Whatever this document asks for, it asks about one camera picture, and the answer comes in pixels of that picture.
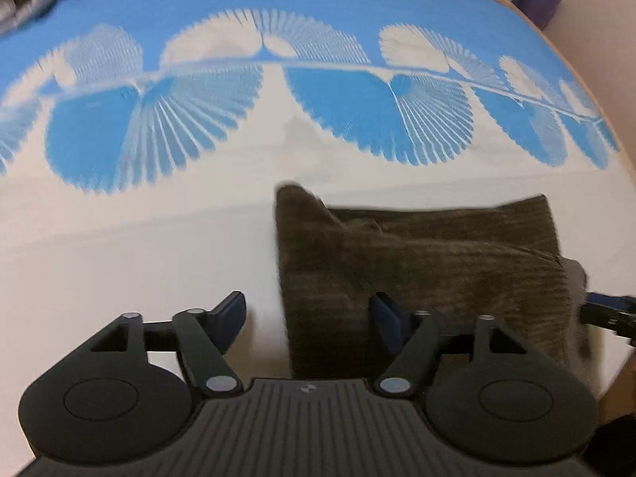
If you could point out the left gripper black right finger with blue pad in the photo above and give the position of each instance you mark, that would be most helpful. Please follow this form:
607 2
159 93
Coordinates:
412 344

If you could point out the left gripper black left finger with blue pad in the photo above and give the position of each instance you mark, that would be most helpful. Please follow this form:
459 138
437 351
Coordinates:
200 338

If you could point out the blue white patterned bedsheet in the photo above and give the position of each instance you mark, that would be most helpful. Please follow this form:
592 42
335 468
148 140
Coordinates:
142 142

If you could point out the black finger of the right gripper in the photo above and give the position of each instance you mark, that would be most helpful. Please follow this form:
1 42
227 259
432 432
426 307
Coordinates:
612 313

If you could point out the dark brown corduroy pants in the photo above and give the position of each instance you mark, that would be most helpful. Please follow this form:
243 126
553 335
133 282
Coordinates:
504 261

